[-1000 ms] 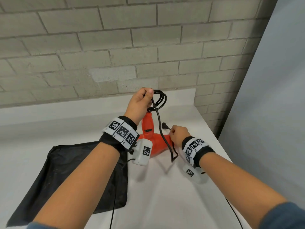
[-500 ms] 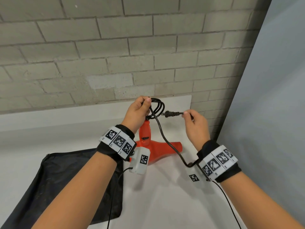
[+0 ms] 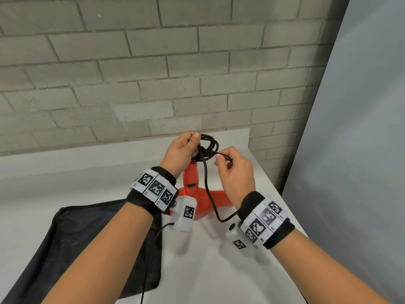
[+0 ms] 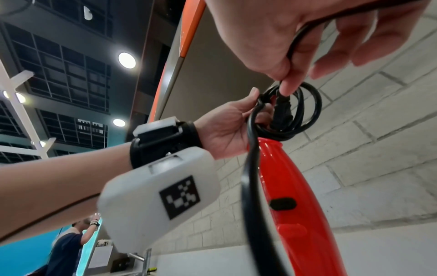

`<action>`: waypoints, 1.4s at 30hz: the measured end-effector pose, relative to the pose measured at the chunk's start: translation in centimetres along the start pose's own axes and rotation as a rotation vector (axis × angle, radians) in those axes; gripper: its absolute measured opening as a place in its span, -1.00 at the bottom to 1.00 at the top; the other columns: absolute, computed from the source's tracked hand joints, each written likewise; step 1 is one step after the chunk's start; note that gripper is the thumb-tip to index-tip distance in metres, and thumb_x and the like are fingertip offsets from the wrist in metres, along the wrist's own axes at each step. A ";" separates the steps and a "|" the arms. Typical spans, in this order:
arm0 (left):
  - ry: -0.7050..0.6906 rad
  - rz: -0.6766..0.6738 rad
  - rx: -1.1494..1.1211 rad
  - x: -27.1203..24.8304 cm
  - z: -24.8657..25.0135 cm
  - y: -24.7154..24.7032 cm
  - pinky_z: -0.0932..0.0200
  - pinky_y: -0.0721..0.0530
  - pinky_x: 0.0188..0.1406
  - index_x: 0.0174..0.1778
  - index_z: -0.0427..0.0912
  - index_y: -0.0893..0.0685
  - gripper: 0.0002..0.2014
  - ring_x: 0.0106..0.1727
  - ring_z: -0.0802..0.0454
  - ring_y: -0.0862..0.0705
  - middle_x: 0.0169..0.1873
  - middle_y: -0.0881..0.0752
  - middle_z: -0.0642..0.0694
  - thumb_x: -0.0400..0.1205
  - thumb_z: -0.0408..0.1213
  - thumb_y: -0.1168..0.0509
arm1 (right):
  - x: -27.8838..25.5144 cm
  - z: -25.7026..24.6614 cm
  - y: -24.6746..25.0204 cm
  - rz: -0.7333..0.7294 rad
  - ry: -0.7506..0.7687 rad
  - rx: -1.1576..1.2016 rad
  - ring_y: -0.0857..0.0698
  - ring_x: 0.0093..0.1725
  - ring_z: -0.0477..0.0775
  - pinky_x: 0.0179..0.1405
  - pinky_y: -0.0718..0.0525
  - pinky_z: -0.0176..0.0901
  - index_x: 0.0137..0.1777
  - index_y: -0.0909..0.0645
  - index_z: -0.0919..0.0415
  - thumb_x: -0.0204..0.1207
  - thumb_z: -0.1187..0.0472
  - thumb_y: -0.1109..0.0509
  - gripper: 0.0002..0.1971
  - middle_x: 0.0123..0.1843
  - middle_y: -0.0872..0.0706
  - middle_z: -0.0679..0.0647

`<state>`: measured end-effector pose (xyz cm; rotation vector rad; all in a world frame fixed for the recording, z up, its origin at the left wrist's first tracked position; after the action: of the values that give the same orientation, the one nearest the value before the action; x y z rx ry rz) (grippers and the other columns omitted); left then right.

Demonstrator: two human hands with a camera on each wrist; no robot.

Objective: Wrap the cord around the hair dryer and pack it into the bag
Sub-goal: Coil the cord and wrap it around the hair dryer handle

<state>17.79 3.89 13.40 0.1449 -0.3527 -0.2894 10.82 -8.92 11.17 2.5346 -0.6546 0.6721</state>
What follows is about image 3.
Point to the person's left hand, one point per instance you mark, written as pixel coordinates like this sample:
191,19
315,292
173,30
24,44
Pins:
178,155

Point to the person's right hand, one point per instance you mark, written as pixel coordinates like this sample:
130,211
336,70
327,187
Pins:
237,177

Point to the red hair dryer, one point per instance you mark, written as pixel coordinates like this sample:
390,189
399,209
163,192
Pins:
202,202

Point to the black fabric drawstring bag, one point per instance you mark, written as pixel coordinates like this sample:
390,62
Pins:
72,250

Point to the person's left forearm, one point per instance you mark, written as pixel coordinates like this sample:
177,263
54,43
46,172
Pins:
101,256

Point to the left wristband with marker tiles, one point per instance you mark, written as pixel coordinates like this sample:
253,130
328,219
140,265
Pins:
155,189

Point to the wristband with marker tiles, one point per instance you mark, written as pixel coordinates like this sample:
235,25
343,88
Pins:
265,221
155,189

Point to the right wristband with marker tiles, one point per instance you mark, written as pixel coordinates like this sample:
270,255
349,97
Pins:
265,221

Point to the light grey partition board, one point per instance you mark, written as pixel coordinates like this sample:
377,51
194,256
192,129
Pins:
357,139

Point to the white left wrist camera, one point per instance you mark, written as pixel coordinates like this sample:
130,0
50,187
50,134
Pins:
185,215

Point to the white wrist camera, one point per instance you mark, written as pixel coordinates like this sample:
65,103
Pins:
239,244
185,215

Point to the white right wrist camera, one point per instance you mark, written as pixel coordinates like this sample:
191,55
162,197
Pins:
239,244

